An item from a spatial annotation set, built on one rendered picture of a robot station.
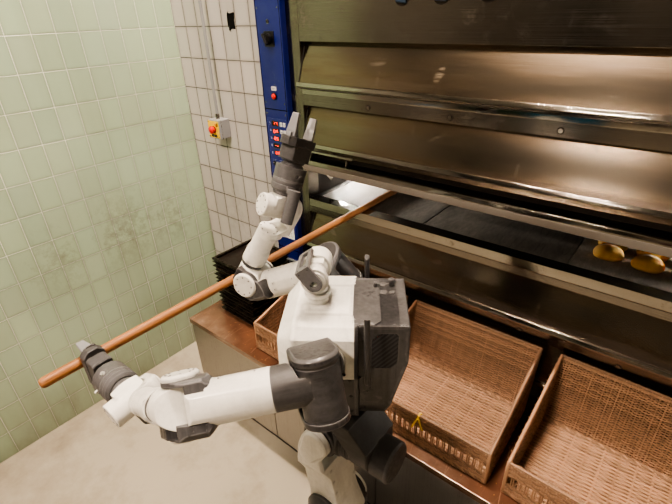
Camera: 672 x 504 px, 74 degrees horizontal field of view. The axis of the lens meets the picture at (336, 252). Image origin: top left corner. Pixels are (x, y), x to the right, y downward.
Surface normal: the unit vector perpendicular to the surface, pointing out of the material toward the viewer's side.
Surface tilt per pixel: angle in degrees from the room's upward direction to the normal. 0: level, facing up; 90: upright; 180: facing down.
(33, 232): 90
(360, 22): 90
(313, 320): 0
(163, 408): 59
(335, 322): 0
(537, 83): 70
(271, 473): 0
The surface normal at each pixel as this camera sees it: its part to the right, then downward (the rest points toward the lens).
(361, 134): -0.60, 0.07
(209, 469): -0.03, -0.88
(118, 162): 0.78, 0.28
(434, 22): -0.63, 0.39
